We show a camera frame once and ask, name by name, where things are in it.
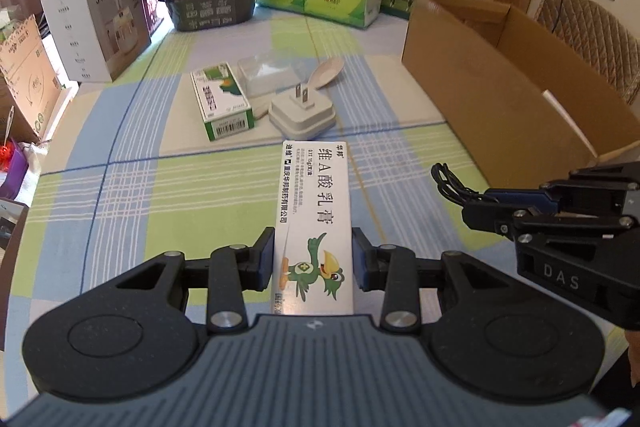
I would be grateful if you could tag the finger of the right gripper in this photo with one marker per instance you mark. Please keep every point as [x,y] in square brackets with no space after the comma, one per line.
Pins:
[523,199]
[490,217]

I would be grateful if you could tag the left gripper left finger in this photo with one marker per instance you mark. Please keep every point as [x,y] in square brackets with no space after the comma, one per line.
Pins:
[143,329]

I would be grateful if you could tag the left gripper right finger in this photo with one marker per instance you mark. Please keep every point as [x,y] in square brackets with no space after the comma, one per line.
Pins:
[488,332]

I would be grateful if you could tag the white ointment box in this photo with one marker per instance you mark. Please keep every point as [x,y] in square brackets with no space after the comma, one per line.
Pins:
[312,261]

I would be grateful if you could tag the white plug night light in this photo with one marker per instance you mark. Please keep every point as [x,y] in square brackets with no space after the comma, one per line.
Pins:
[301,113]

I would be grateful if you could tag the green white medicine box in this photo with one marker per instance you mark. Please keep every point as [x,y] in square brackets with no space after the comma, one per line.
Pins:
[224,108]

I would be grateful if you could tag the clear plastic case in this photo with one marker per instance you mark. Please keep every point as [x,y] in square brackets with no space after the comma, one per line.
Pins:
[270,72]

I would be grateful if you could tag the brown cardboard box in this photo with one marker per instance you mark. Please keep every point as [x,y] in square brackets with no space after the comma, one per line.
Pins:
[526,107]

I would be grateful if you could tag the quilted brown chair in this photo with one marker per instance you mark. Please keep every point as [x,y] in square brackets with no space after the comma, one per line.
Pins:
[599,38]

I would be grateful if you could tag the plaid tablecloth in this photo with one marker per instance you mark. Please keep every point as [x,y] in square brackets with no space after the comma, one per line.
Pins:
[131,173]

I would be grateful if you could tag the brown printed cardboard carton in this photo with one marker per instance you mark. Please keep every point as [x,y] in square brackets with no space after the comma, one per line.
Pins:
[28,84]

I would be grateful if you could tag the white appliance box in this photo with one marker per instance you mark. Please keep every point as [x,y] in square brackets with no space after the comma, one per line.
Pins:
[97,40]

